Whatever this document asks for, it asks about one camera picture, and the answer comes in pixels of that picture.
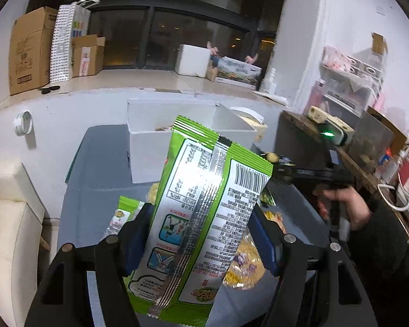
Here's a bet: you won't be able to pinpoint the small open cardboard box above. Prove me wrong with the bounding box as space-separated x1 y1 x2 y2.
71 34 106 78

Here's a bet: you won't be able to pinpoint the small green snack packet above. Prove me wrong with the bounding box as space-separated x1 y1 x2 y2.
102 196 145 242

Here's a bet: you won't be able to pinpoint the beige stone windowsill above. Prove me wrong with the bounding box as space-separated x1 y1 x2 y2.
0 66 290 113

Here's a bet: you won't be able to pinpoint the patterned white paper gift bag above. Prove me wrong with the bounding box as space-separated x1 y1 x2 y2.
49 2 91 84

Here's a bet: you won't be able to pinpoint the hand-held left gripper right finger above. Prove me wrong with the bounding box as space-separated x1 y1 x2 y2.
250 207 378 327

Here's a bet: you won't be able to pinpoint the white cable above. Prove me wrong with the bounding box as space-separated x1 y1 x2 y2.
376 146 409 212

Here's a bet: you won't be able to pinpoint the yellow snack packet purple print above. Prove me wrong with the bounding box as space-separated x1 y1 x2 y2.
223 232 276 290

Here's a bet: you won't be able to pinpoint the white plastic bottle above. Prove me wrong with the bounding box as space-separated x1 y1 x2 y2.
262 68 276 92

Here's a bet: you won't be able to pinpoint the tall brown cardboard box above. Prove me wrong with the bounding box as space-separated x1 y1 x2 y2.
8 6 58 96

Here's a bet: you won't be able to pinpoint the white plastic drawer organizer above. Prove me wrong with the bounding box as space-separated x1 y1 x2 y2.
318 46 385 116

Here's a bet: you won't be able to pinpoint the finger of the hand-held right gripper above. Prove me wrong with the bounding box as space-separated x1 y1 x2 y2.
262 153 297 182

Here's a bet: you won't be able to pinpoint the white plastic bin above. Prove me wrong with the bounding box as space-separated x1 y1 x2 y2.
127 98 259 184

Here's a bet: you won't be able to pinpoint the person's right hand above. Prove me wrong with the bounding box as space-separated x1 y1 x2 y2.
313 187 373 232

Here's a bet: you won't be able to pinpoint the transparent plastic tank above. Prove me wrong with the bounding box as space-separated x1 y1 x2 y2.
347 111 396 171

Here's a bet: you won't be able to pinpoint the white and beige container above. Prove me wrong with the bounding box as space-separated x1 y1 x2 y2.
230 107 268 144

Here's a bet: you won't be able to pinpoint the cream sofa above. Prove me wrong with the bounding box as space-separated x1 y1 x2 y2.
0 160 46 327

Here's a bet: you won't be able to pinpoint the white paper sheets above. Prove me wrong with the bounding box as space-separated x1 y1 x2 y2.
252 90 288 105

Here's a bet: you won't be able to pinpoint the cardboard piece on wall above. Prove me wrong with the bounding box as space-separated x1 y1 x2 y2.
371 32 388 55

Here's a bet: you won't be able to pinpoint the person's right forearm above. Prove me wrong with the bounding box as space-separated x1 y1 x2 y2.
347 199 409 327

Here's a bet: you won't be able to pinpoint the small closed white foam box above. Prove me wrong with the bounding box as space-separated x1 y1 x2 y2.
175 44 212 78

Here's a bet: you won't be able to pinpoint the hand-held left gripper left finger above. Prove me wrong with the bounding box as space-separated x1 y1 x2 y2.
24 202 154 327

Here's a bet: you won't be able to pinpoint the pink printed plastic bag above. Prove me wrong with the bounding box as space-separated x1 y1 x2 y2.
322 45 353 72

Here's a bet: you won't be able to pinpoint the dark framed window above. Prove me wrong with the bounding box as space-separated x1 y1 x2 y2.
27 0 290 72

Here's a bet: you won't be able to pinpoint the large green snack packet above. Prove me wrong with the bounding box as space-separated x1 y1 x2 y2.
124 116 274 324

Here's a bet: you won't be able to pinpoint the white tape roll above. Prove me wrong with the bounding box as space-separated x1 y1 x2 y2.
14 111 34 137

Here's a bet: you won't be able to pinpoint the landscape printed carton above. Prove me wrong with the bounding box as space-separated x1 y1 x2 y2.
215 56 263 89

